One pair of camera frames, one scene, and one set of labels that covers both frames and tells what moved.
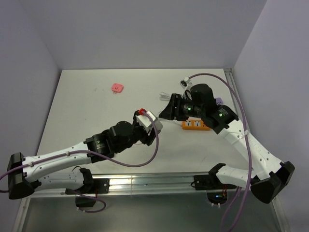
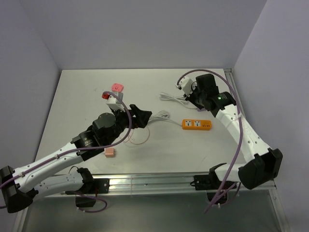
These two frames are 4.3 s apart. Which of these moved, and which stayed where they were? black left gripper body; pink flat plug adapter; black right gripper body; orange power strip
Moved: black left gripper body; black right gripper body
Stayed: pink flat plug adapter; orange power strip
